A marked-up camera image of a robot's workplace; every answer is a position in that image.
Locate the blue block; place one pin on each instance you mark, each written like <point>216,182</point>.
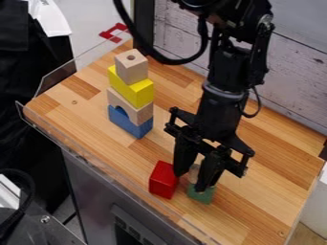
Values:
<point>131,127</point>

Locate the yellow block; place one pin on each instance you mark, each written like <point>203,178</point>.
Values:
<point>136,92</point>

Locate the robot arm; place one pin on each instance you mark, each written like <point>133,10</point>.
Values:
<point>232,68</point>

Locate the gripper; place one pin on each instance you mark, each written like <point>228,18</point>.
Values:
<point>217,115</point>

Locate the natural wood cube with hole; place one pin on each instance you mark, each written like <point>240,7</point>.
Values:
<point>130,69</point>

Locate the red block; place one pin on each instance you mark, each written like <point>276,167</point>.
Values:
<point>162,183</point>

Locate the natural wood arch block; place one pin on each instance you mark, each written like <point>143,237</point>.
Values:
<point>143,115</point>

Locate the green block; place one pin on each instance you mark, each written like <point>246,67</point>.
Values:
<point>202,196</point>

